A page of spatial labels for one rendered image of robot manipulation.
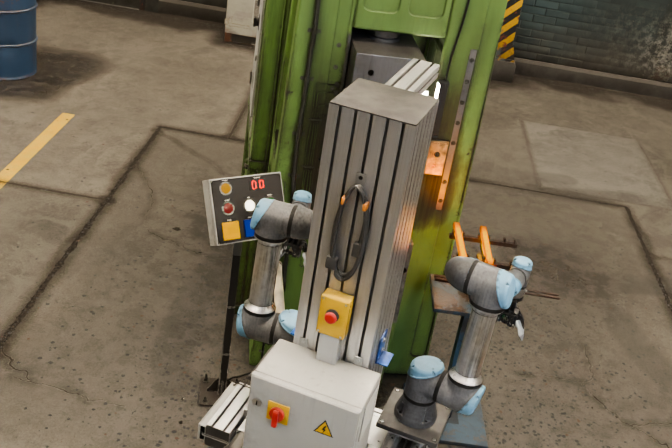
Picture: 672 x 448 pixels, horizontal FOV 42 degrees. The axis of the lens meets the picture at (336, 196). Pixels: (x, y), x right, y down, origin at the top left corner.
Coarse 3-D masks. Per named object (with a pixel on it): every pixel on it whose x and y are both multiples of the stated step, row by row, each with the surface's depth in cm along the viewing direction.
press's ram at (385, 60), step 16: (352, 32) 394; (352, 48) 380; (368, 48) 376; (384, 48) 380; (400, 48) 383; (416, 48) 387; (352, 64) 376; (368, 64) 371; (384, 64) 372; (400, 64) 373; (352, 80) 374; (384, 80) 375
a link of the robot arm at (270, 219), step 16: (256, 208) 303; (272, 208) 302; (288, 208) 303; (256, 224) 303; (272, 224) 302; (288, 224) 301; (272, 240) 304; (256, 256) 311; (272, 256) 308; (256, 272) 312; (272, 272) 311; (256, 288) 313; (272, 288) 314; (256, 304) 315; (272, 304) 319; (240, 320) 317; (256, 320) 315; (272, 320) 317; (256, 336) 318
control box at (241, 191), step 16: (240, 176) 378; (256, 176) 382; (272, 176) 385; (208, 192) 372; (240, 192) 377; (256, 192) 381; (272, 192) 385; (208, 208) 374; (240, 208) 377; (208, 224) 377; (240, 224) 377; (240, 240) 376
